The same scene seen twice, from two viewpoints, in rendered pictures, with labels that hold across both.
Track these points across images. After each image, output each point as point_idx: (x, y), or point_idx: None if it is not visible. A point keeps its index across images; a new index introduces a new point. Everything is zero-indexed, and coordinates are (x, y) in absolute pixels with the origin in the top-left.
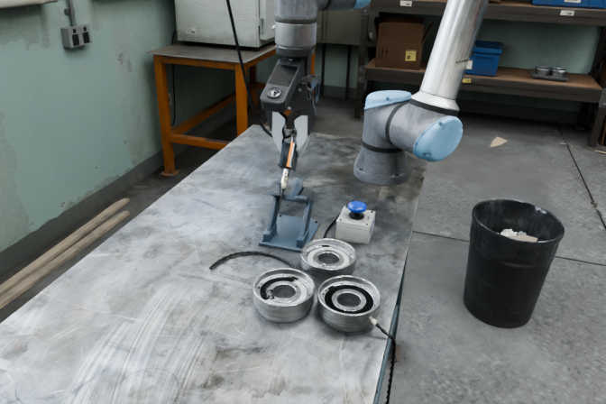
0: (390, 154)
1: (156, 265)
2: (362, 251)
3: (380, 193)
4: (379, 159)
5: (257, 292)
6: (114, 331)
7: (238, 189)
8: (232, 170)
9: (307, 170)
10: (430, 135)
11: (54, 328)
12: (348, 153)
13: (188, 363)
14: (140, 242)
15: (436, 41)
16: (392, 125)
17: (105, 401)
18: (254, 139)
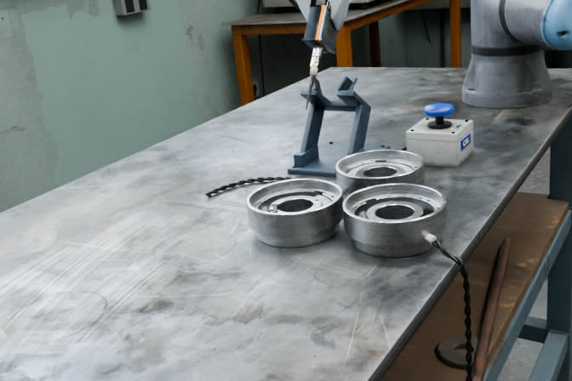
0: (513, 58)
1: (137, 195)
2: (445, 173)
3: (498, 116)
4: (496, 66)
5: (254, 207)
6: (50, 255)
7: (283, 123)
8: (283, 108)
9: (391, 101)
10: None
11: None
12: (461, 82)
13: (129, 287)
14: (128, 174)
15: None
16: (508, 3)
17: (1, 321)
18: (327, 79)
